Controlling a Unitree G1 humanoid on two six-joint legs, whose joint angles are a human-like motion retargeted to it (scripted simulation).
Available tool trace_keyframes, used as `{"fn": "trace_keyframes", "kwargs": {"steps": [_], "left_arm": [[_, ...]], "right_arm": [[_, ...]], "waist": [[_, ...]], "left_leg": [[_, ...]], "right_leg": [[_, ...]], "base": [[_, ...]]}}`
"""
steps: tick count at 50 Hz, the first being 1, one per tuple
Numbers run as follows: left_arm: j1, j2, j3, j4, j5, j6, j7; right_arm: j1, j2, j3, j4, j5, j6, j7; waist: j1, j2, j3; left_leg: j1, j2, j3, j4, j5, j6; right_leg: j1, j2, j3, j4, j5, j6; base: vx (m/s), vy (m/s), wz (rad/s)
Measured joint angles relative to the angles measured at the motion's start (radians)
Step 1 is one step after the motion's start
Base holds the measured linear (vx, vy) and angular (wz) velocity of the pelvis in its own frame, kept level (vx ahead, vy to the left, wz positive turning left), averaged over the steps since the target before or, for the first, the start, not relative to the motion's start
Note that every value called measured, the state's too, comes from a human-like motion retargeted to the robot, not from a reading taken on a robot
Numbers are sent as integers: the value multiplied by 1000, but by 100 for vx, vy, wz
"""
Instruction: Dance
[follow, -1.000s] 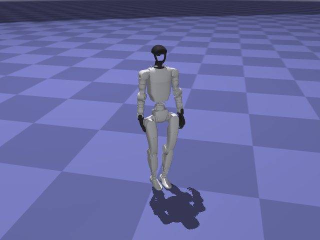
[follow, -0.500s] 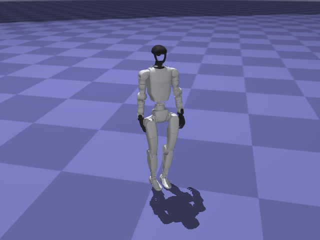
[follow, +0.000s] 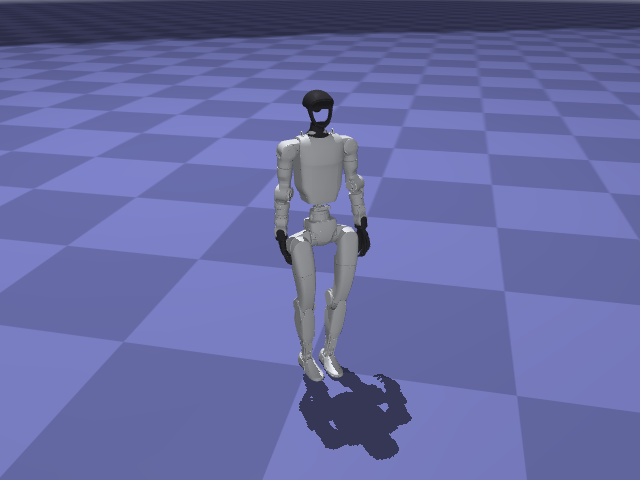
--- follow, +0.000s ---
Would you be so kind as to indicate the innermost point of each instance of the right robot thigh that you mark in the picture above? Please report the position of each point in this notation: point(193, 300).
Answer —
point(303, 267)

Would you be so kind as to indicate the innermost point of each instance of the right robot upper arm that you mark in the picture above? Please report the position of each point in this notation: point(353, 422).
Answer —
point(286, 151)

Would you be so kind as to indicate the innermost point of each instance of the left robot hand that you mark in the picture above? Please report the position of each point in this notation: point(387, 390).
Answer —
point(363, 238)

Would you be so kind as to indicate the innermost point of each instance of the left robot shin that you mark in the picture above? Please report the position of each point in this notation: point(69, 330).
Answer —
point(334, 319)

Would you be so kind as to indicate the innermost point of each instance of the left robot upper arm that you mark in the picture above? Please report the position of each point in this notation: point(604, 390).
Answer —
point(354, 182)

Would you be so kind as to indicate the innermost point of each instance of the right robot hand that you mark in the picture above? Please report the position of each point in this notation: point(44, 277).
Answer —
point(282, 243)

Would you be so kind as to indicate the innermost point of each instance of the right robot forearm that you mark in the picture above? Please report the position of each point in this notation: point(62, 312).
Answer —
point(281, 215)

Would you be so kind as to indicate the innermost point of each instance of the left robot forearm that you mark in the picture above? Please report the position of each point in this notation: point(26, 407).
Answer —
point(357, 204)

